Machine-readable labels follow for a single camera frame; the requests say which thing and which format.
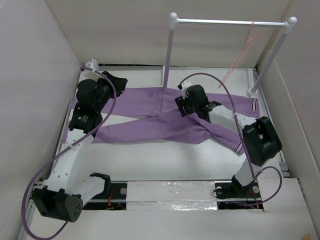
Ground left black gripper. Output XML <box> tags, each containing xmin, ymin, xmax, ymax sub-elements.
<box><xmin>94</xmin><ymin>71</ymin><xmax>127</xmax><ymax>112</ymax></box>

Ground purple trousers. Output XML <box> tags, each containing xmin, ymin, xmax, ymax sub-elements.
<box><xmin>67</xmin><ymin>86</ymin><xmax>258</xmax><ymax>156</ymax></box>

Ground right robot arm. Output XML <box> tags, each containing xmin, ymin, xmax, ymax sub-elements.
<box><xmin>175</xmin><ymin>81</ymin><xmax>283</xmax><ymax>197</ymax></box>

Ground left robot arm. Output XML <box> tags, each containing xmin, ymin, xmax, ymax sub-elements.
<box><xmin>31</xmin><ymin>71</ymin><xmax>128</xmax><ymax>223</ymax></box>

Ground white clothes rack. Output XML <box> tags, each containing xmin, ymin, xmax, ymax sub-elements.
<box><xmin>159</xmin><ymin>12</ymin><xmax>298</xmax><ymax>98</ymax></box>

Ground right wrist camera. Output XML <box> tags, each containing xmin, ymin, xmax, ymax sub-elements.
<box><xmin>177</xmin><ymin>80</ymin><xmax>193</xmax><ymax>99</ymax></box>

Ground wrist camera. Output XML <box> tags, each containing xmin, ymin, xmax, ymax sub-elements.
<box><xmin>177</xmin><ymin>80</ymin><xmax>193</xmax><ymax>99</ymax></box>
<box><xmin>83</xmin><ymin>58</ymin><xmax>99</xmax><ymax>79</ymax></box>

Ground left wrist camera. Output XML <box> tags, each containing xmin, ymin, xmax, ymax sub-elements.
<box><xmin>83</xmin><ymin>58</ymin><xmax>99</xmax><ymax>79</ymax></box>

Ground pink wire hanger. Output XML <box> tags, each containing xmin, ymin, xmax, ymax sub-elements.
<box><xmin>222</xmin><ymin>20</ymin><xmax>260</xmax><ymax>83</ymax></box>

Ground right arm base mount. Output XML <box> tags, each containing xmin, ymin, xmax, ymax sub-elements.
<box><xmin>211</xmin><ymin>177</ymin><xmax>264</xmax><ymax>210</ymax></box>

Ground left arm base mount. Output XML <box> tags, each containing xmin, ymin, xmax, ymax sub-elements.
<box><xmin>83</xmin><ymin>172</ymin><xmax>128</xmax><ymax>211</ymax></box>

